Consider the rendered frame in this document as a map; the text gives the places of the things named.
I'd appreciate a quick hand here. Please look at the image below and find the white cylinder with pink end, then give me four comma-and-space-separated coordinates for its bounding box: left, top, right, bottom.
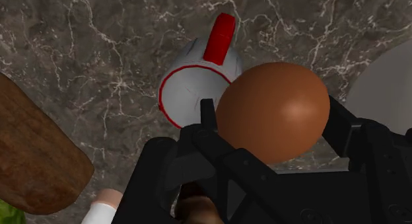
81, 188, 123, 224

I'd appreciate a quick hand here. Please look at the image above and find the brown egg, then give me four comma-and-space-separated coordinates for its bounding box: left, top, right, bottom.
215, 61, 331, 165

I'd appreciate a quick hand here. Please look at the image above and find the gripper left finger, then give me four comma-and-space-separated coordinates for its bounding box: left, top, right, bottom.
113, 98, 280, 224

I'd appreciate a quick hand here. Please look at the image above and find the white mug with red handle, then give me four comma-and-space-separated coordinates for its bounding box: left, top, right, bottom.
157, 12, 244, 130

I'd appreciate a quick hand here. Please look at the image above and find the white round plate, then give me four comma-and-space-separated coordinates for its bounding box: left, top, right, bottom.
344, 39, 412, 136

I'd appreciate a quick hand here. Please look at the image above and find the brown rounded object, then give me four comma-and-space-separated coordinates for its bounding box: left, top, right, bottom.
174, 182, 224, 224

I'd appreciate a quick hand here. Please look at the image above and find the brown wooden board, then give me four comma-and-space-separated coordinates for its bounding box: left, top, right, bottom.
0, 72, 96, 216

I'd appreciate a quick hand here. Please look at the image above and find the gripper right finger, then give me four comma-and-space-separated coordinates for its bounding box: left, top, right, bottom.
322, 94, 412, 224

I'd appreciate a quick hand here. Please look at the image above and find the green leafy vegetable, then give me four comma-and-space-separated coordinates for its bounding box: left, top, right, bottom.
0, 199, 27, 224

